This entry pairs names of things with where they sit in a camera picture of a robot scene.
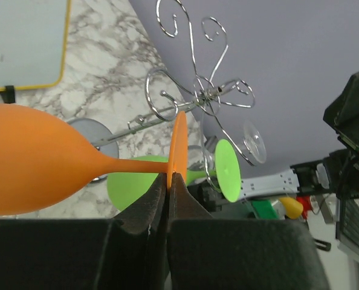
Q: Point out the orange wine glass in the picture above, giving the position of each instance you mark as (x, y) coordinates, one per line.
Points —
(44, 160)

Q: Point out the yellow framed whiteboard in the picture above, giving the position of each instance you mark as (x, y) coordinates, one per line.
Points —
(33, 39)

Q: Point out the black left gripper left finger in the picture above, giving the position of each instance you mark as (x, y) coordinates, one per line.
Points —
(122, 252)

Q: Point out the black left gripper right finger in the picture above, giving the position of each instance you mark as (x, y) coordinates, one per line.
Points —
(209, 253)

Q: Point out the green wine glass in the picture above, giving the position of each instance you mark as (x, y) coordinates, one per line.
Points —
(220, 167)

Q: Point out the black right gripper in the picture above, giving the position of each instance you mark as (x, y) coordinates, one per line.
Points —
(342, 115)

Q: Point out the chrome wine glass rack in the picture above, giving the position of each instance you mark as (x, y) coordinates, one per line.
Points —
(204, 91)

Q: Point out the clear wine glass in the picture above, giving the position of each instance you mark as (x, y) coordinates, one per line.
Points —
(252, 146)

